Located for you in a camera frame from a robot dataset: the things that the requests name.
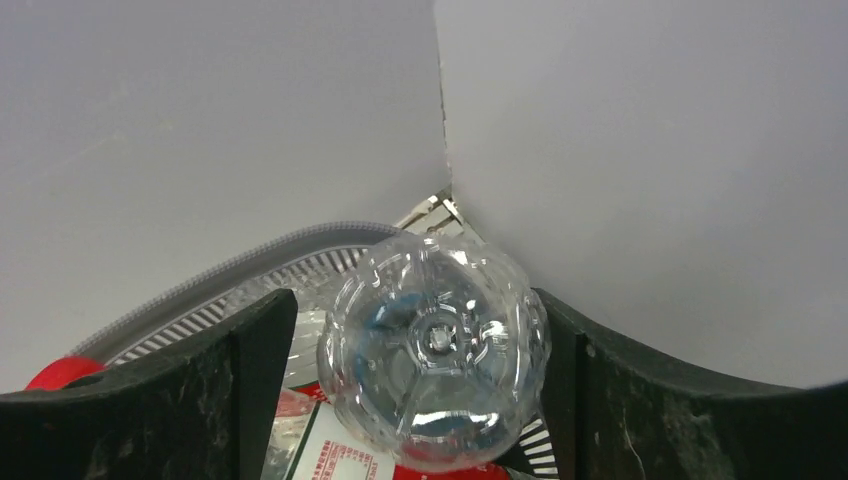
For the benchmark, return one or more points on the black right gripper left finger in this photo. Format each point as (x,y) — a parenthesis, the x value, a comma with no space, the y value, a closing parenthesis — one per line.
(200,408)

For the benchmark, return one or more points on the red cap bottle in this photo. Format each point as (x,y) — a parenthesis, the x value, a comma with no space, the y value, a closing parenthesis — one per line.
(308,442)
(64,371)

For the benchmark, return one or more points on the grey mesh waste bin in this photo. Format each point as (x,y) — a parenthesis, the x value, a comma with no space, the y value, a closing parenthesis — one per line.
(310,263)

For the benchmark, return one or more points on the clear bottle blue label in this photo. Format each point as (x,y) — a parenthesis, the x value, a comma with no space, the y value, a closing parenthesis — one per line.
(434,351)

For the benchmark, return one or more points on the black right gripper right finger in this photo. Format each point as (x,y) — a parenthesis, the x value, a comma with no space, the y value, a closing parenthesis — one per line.
(614,408)

